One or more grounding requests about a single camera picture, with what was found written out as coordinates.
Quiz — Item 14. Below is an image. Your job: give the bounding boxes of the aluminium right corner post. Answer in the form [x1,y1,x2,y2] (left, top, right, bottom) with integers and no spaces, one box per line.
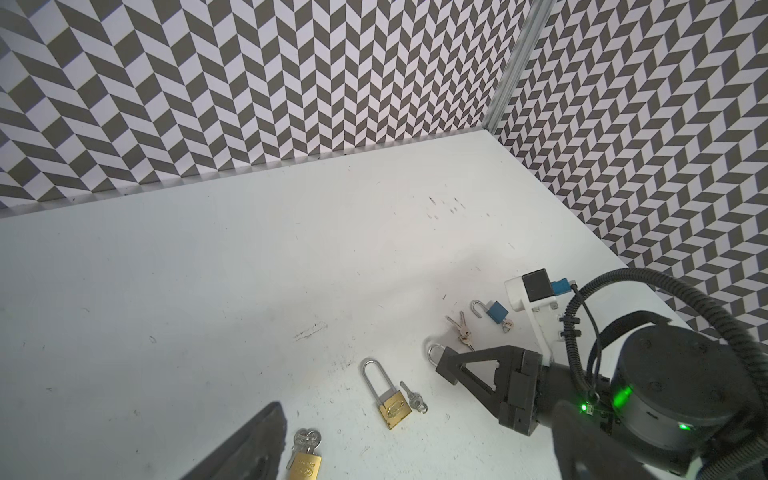
[482,0,556,134]

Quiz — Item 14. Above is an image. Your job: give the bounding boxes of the black padlock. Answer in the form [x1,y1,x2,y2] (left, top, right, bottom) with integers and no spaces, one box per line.
[426,343,446,366]

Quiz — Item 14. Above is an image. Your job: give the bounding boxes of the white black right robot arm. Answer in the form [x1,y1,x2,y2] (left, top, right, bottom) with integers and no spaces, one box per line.
[428,268,767,479]

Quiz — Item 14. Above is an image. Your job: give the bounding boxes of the loose silver key bunch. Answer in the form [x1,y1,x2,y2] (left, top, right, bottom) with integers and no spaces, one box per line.
[445,311,475,351]

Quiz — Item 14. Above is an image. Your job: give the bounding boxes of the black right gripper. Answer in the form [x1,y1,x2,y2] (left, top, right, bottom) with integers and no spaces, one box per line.
[435,345,545,436]

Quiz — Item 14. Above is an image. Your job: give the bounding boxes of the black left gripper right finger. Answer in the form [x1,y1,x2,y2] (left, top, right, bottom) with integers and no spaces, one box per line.
[551,401,654,480]

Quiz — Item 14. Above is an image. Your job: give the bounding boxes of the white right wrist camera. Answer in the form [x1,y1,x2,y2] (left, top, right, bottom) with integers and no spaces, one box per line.
[504,268,574,365]

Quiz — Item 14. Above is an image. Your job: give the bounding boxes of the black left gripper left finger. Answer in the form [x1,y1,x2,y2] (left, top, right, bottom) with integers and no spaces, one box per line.
[183,401,287,480]

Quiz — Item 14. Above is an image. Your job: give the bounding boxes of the large brass padlock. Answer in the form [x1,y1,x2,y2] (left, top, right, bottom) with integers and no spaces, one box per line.
[359,357,429,431]

